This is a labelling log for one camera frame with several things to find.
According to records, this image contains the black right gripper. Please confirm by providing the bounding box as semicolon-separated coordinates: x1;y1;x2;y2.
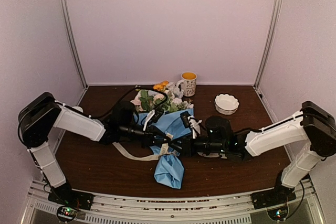
169;132;227;157

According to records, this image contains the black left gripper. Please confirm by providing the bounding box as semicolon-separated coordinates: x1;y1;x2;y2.
119;123;171;148

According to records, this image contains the cream printed ribbon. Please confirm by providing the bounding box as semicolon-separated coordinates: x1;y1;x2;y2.
112;132;175;162

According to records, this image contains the white flower stem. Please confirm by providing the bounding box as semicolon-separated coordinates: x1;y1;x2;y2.
159;91;194;113

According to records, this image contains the orange flower stem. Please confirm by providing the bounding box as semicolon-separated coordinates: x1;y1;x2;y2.
153;81;169;91

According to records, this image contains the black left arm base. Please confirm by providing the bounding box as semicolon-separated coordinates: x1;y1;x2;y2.
48;181;94;210

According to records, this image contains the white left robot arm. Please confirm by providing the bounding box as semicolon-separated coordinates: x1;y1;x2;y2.
18;92;170;205

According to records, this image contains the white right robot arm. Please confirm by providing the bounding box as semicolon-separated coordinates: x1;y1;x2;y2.
169;101;335;204

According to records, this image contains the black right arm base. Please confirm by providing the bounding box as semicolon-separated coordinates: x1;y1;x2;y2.
251;172;296;209

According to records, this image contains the white scalloped bowl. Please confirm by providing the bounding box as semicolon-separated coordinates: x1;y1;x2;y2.
214;93;239;115

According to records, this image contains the white mug yellow inside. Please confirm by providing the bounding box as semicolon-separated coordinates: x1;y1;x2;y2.
176;72;197;97

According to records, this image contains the small patterned cup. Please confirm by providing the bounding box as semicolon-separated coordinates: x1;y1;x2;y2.
72;106;83;113

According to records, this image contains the right circuit board with LEDs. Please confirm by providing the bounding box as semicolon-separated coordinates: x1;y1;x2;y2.
267;208;288;221

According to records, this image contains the circuit board with leds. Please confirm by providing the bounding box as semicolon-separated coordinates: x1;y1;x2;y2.
56;206;78;222
267;208;288;221

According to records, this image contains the left circuit board with LEDs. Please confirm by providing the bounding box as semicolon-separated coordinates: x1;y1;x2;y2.
56;206;78;222

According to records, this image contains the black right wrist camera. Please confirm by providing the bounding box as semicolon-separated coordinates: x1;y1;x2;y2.
180;111;233;146

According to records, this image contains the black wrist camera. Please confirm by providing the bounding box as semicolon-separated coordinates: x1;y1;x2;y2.
111;100;163;130
180;111;233;146

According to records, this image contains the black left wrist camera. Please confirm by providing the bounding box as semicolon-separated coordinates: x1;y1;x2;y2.
111;100;163;130

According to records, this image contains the aluminium front rail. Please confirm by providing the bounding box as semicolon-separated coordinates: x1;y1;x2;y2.
19;179;326;223

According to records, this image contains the right aluminium frame post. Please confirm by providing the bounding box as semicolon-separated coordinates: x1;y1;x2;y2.
254;0;283;90

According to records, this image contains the aluminium frame post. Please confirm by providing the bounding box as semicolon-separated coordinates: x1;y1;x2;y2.
60;0;88;89
254;0;283;90

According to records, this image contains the left aluminium frame post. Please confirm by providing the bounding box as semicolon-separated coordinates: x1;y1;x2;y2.
60;0;88;89

